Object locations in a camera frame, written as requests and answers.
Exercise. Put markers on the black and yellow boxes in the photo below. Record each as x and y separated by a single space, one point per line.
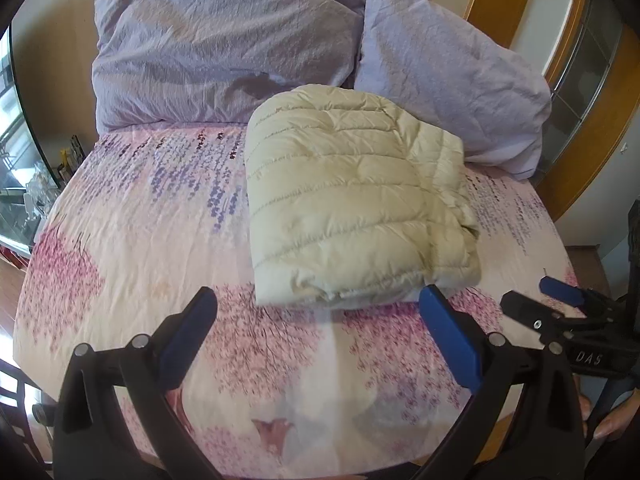
70 160

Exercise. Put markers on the floral printed bed sheet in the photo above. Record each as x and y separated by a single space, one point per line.
150 240

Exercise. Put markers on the beige quilted down jacket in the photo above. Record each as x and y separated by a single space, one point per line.
350 200

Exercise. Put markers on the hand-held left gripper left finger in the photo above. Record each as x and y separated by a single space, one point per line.
186 332

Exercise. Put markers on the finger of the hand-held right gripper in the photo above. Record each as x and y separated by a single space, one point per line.
530 312
560 289

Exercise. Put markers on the glass door panel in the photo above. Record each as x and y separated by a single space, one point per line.
585 90

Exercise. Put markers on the glass window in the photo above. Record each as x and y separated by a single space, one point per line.
15 160

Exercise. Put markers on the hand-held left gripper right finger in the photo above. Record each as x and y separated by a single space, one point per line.
450 335

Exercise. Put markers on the wooden door frame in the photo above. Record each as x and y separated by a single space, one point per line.
500 5

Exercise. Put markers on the person's right hand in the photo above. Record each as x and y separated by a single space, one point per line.
612 420

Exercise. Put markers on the large lavender pillow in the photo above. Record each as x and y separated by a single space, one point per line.
200 50

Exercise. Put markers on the small lavender pillow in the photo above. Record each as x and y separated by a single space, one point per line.
440 75

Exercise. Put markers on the wooden nightstand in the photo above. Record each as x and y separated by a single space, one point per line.
587 267

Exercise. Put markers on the dark wooden chair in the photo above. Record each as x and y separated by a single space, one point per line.
20 390

